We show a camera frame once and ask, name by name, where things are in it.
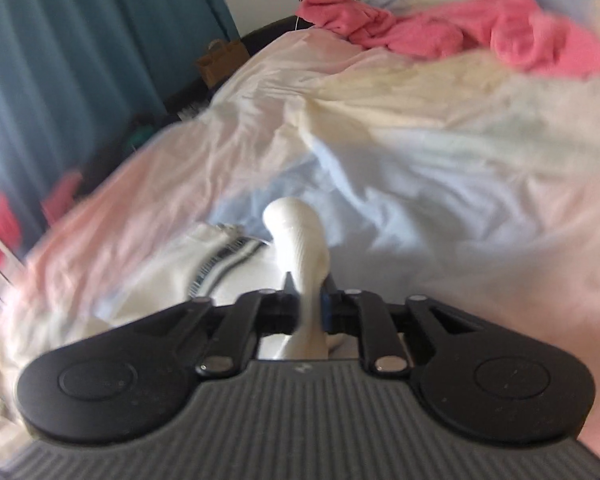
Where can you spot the brown paper bag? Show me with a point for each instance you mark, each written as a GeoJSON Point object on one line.
{"type": "Point", "coordinates": [220, 62]}

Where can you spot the teal curtain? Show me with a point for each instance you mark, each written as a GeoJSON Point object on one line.
{"type": "Point", "coordinates": [80, 60]}

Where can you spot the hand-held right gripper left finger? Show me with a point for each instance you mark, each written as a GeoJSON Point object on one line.
{"type": "Point", "coordinates": [280, 310]}

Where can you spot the pastel bed sheet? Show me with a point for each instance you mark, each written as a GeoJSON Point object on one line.
{"type": "Point", "coordinates": [380, 160]}

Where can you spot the white striped knit garment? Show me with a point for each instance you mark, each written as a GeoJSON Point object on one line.
{"type": "Point", "coordinates": [215, 280]}

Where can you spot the pink garment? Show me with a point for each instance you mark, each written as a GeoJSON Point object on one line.
{"type": "Point", "coordinates": [445, 25]}

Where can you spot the white sock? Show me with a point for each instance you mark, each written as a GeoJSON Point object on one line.
{"type": "Point", "coordinates": [300, 265]}

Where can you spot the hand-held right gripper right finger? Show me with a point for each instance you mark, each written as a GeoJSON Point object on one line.
{"type": "Point", "coordinates": [341, 310]}

